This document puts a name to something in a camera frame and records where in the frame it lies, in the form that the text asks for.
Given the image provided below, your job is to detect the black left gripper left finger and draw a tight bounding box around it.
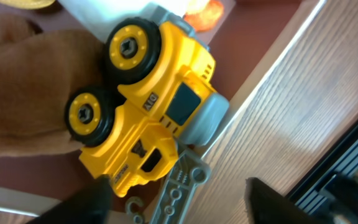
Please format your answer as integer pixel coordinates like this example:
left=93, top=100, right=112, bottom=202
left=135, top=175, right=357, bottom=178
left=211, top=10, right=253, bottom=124
left=27, top=175, right=113, bottom=224

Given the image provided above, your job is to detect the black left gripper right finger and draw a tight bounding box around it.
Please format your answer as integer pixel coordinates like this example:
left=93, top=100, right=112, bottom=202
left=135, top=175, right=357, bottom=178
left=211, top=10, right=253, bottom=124
left=244, top=177, right=319, bottom=224

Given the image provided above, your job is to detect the yellow toy truck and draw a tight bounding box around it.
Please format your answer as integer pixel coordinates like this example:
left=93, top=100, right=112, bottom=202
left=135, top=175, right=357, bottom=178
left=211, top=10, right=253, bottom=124
left=63, top=6, right=230, bottom=224

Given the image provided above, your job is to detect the brown plush toy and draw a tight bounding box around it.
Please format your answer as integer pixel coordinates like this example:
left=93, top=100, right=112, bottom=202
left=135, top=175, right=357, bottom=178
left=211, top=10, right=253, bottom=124
left=0, top=14, right=103, bottom=157

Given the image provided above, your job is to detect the white plush duck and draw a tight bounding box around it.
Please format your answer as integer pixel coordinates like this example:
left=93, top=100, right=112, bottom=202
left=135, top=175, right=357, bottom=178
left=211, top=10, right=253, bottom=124
left=0, top=0, right=225, bottom=43

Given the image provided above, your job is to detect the white square cardboard box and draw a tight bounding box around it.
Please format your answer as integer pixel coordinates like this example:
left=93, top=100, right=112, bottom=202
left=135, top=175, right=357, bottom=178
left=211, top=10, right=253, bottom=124
left=0, top=0, right=326, bottom=217

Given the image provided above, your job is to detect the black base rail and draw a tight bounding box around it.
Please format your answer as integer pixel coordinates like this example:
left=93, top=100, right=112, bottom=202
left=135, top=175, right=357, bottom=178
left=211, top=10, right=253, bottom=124
left=286, top=120, right=358, bottom=223

